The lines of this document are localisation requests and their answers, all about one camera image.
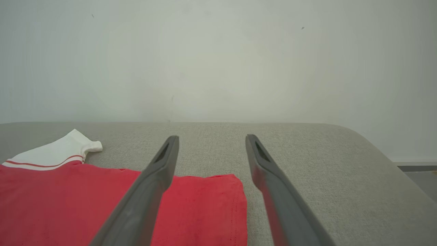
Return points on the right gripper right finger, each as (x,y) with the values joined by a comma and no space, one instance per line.
(286,212)

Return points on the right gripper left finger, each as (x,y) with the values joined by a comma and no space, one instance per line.
(143,205)

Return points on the red Bulls print shirt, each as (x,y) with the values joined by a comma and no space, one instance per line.
(68,205)

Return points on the grey wall baseboard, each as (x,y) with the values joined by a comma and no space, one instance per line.
(416,165)

